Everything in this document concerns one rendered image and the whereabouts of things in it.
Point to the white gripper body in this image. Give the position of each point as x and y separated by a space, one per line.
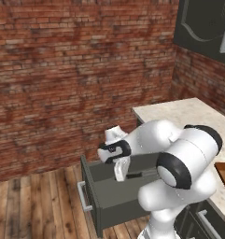
120 169

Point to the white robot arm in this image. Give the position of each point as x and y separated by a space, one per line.
182 155

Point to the dark grey open drawer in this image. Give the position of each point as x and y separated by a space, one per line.
117 199

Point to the brown wooden cutting board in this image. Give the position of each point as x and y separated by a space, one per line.
224 177

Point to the dark base cupboard front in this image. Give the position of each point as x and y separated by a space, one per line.
194 225

